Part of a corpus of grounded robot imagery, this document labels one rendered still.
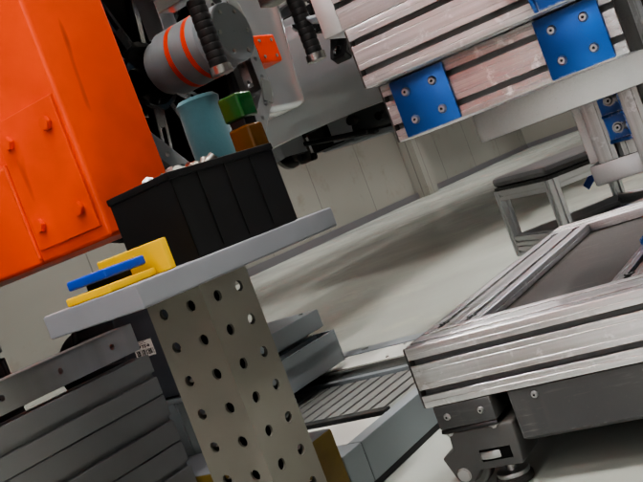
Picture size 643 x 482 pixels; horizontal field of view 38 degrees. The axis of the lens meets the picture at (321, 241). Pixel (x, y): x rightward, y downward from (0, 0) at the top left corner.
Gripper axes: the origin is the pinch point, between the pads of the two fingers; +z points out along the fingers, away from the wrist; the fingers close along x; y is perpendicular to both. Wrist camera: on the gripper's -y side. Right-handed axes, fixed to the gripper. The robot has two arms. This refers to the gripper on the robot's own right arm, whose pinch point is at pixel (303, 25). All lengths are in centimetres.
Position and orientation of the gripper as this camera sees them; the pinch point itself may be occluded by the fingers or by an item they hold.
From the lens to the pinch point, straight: 209.9
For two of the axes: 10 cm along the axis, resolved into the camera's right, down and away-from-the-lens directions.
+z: -5.1, 2.2, -8.3
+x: 7.8, -2.8, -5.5
